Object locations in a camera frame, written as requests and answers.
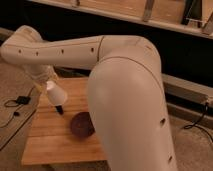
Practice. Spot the wooden table board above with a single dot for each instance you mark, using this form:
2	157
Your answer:
50	140

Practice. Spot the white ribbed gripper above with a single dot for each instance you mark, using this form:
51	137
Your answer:
41	74

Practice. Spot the black power adapter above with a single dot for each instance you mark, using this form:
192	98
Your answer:
23	100

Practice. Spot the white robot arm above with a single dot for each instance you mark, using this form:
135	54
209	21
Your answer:
125	92

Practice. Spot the dark purple bowl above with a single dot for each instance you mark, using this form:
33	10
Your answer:
81	125

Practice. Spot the black eraser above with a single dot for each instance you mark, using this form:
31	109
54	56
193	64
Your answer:
59	109

